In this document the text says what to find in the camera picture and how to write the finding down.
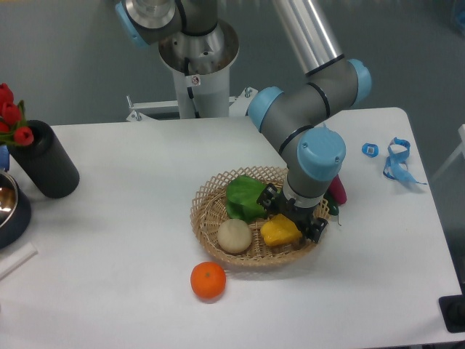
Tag white metal frame bracket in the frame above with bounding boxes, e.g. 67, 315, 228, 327
126, 87, 259, 122

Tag beige round bun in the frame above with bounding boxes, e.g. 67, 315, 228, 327
217, 219, 252, 254

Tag woven wicker basket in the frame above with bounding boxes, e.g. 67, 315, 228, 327
190, 167, 330, 268

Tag yellow bell pepper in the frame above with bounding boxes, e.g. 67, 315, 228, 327
260, 214, 302, 246

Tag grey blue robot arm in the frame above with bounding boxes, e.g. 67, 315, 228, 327
116, 1, 372, 242

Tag dark green cucumber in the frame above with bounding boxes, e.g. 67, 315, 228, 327
323, 192, 341, 226

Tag orange tangerine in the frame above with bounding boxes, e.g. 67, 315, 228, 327
190, 262, 227, 300

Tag blue object at left edge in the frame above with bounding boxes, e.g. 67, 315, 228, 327
0, 145, 10, 172

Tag blue tangled ribbon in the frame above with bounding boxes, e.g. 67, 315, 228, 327
382, 137, 426, 185

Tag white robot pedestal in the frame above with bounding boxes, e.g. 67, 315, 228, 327
158, 20, 239, 119

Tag purple eggplant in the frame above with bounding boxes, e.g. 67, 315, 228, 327
328, 175, 347, 204

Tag black cylindrical vase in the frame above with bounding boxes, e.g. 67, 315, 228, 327
8, 120, 80, 198

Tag white flat stick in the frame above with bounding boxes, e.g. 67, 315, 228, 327
0, 243, 38, 279

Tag green bok choy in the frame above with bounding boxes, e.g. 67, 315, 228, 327
226, 175, 266, 224

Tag dark bowl with metal inside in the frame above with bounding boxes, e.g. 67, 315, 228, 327
1, 171, 32, 249

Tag black device at table edge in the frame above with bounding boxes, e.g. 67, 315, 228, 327
439, 294, 464, 333

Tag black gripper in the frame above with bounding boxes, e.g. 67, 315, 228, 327
256, 183, 328, 243

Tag red tulip flowers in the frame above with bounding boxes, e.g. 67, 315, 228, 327
1, 83, 34, 147

